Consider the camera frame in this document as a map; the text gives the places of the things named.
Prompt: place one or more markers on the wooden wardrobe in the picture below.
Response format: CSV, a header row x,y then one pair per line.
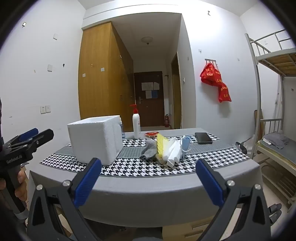
x,y
99,88

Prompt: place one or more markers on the metal wall hook rack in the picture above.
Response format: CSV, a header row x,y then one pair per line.
x,y
211,60

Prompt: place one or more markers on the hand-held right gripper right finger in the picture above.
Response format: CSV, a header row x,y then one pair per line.
x,y
209,183

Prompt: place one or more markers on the red snack packet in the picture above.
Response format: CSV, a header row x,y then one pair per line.
x,y
151,134

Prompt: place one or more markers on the black smartphone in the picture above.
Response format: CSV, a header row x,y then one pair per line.
x,y
203,138

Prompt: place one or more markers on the dark brown door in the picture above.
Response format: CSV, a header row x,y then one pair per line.
x,y
150,109

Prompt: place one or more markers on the red fire extinguisher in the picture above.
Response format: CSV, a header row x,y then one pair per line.
x,y
167,120

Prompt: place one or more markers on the white foam net sleeve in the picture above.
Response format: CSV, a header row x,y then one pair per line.
x,y
172,143

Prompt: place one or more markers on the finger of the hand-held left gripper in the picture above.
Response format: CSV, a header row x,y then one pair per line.
x,y
29,134
44,135

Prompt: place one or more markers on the white wall socket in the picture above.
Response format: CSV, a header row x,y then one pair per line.
x,y
48,108
43,109

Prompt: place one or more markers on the white wall switch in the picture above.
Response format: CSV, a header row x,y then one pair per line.
x,y
49,67

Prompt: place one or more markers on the houndstooth table runner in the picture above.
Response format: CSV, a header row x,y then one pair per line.
x,y
138,166

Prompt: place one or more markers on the white pump bottle red cap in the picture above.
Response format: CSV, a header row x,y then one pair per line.
x,y
136,125

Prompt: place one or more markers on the wooden board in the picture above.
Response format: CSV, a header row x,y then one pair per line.
x,y
257,120

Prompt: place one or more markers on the yellow foam net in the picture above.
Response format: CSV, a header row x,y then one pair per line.
x,y
161,144

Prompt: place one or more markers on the grey folded cloth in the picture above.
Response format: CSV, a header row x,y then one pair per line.
x,y
276,140

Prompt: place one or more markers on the person's left hand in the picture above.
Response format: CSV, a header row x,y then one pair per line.
x,y
21,192

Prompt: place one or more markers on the black bag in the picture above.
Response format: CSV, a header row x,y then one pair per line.
x,y
241,147

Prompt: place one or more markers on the large white paper notice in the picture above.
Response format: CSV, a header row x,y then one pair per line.
x,y
147,86

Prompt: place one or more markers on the wooden drawer cabinet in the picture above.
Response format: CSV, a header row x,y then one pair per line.
x,y
185,231

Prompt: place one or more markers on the metal bunk bed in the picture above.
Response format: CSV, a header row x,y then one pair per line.
x,y
256,58

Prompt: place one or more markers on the dark slipper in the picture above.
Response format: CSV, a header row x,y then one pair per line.
x,y
275,207
274,217

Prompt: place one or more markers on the translucent plastic bag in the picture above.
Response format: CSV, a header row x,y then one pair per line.
x,y
251,143

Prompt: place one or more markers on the small clear spray bottle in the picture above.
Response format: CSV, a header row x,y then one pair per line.
x,y
122,131

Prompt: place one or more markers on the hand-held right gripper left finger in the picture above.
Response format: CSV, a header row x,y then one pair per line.
x,y
87,183

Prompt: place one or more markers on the round ceiling lamp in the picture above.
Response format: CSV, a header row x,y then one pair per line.
x,y
147,39

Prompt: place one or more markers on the small white paper notice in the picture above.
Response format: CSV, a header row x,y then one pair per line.
x,y
148,94

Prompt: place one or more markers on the wooden side door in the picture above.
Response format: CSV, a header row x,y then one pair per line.
x,y
176,92

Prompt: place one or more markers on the blue paper notice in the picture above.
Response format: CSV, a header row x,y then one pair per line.
x,y
154,94

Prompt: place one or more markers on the red plastic bag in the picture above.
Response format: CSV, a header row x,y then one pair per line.
x,y
210,74
223,92

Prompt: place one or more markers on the white foam box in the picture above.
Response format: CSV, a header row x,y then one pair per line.
x,y
92,139

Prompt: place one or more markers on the white foam tube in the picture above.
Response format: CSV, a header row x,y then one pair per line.
x,y
174,157

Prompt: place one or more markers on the grey sock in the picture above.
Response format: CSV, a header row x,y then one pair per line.
x,y
149,148

